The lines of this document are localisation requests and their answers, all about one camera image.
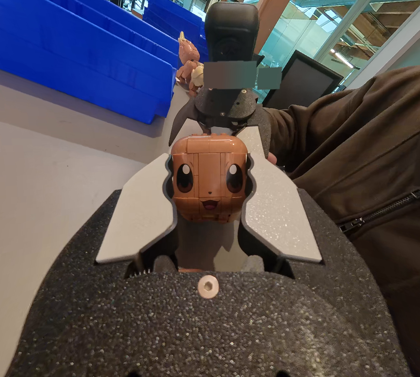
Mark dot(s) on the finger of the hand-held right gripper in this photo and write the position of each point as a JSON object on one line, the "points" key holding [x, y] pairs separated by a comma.
{"points": [[254, 140], [219, 130]]}

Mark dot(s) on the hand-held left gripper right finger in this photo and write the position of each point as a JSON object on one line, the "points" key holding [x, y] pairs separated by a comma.
{"points": [[279, 212]]}

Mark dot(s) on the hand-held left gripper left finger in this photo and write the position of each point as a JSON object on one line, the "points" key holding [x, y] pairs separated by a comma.
{"points": [[141, 212]]}

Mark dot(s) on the brown lego head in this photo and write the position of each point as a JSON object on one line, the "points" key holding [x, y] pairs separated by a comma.
{"points": [[210, 166]]}

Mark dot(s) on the brown lego body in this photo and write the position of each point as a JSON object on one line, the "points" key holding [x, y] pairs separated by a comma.
{"points": [[190, 61]]}

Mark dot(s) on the person's right hand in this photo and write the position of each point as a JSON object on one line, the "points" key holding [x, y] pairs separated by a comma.
{"points": [[272, 158]]}

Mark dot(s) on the black flat monitor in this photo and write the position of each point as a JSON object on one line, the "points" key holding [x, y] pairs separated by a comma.
{"points": [[302, 81]]}

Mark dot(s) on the blue plastic bin stack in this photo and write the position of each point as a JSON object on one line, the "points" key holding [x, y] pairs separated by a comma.
{"points": [[174, 22]]}

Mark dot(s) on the person's brown zip jacket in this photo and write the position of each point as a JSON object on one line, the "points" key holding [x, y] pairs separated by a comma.
{"points": [[377, 268]]}

